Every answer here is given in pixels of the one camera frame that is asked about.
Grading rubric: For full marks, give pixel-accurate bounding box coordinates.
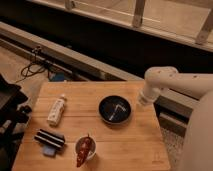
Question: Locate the black chair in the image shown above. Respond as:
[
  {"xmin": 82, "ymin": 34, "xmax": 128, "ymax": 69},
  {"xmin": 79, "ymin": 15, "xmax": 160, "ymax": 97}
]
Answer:
[{"xmin": 0, "ymin": 74, "xmax": 31, "ymax": 171}]

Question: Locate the red chili pepper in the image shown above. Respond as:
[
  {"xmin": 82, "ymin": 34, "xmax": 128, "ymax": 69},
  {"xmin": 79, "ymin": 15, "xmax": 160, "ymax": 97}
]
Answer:
[{"xmin": 77, "ymin": 135, "xmax": 92, "ymax": 167}]

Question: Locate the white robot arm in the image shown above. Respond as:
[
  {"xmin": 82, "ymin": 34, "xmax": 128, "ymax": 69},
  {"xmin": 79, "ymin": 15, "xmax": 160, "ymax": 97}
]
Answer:
[{"xmin": 138, "ymin": 66, "xmax": 213, "ymax": 171}]

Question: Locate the blue object behind table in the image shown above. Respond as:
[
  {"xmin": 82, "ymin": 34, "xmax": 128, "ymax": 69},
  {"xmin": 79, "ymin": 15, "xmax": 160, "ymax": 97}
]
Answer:
[{"xmin": 50, "ymin": 74, "xmax": 65, "ymax": 82}]

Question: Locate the dark ceramic bowl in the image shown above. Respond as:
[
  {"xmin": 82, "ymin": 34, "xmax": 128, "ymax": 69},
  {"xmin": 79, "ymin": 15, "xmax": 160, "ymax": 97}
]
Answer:
[{"xmin": 98, "ymin": 95, "xmax": 131, "ymax": 124}]

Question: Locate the metal window post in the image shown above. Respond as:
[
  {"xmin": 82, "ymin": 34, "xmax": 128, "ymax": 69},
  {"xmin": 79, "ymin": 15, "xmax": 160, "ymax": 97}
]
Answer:
[
  {"xmin": 195, "ymin": 9, "xmax": 213, "ymax": 45},
  {"xmin": 132, "ymin": 0, "xmax": 146, "ymax": 28}
]

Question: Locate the black white striped sponge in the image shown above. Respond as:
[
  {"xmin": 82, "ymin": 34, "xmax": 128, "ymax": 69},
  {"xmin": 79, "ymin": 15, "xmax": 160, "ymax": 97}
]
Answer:
[{"xmin": 34, "ymin": 129, "xmax": 65, "ymax": 157}]

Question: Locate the metal window post right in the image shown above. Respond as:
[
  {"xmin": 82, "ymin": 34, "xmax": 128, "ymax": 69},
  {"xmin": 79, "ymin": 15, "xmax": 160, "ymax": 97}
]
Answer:
[{"xmin": 195, "ymin": 9, "xmax": 213, "ymax": 45}]

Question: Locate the white tube bottle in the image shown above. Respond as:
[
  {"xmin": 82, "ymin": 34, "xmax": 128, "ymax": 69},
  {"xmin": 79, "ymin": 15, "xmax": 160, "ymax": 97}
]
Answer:
[{"xmin": 47, "ymin": 94, "xmax": 66, "ymax": 126}]

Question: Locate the black cable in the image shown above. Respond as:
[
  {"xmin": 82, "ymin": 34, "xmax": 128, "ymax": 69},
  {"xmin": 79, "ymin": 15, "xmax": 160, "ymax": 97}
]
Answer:
[{"xmin": 14, "ymin": 46, "xmax": 51, "ymax": 84}]

